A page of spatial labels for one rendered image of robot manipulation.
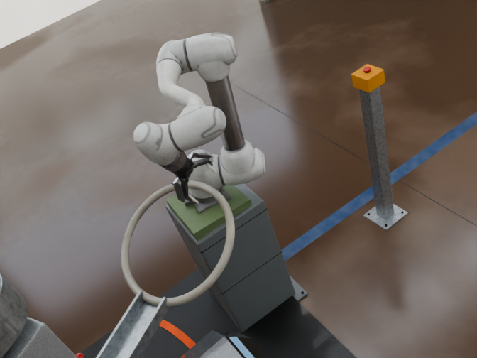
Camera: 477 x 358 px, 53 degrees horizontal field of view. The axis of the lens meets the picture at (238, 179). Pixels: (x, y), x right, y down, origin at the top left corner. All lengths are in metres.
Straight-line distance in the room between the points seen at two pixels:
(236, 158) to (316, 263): 1.14
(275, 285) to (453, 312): 0.95
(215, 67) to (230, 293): 1.25
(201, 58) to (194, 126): 0.53
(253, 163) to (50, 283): 2.15
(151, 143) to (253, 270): 1.31
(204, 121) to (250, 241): 1.15
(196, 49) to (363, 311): 1.72
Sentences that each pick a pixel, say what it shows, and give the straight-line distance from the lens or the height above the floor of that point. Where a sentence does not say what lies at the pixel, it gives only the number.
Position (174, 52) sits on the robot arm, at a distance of 1.98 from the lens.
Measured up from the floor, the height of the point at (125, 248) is 1.17.
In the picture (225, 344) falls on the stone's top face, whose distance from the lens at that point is 1.94.
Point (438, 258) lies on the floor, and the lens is 3.07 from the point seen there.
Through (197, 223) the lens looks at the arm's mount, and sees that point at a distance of 2.36.
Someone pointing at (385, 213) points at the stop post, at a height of 0.07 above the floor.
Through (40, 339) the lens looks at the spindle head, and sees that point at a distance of 1.34.
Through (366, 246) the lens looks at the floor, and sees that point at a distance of 3.15.
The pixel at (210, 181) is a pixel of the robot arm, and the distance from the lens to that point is 2.30.
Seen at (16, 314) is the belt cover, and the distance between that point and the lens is 1.29.
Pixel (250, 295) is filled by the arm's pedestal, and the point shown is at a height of 0.24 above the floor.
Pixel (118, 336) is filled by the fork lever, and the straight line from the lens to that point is 1.79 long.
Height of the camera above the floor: 2.41
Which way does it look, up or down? 38 degrees down
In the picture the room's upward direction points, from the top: 21 degrees counter-clockwise
